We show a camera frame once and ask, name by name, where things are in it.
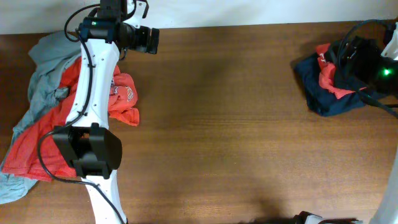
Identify black t-shirt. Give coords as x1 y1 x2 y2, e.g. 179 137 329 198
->
315 36 396 99

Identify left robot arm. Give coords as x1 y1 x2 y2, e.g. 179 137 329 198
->
51 0 160 223

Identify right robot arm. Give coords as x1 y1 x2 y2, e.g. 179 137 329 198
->
195 23 397 223

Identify folded red printed t-shirt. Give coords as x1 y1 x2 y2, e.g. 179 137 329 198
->
315 41 354 100

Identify folded navy t-shirt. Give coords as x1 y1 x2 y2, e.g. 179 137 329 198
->
293 54 365 117

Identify grey t-shirt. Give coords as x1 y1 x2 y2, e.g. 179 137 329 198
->
1 31 81 205

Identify crumpled red t-shirt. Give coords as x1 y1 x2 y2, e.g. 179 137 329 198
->
1 57 141 182

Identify left black camera cable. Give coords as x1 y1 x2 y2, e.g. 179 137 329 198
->
37 0 137 224

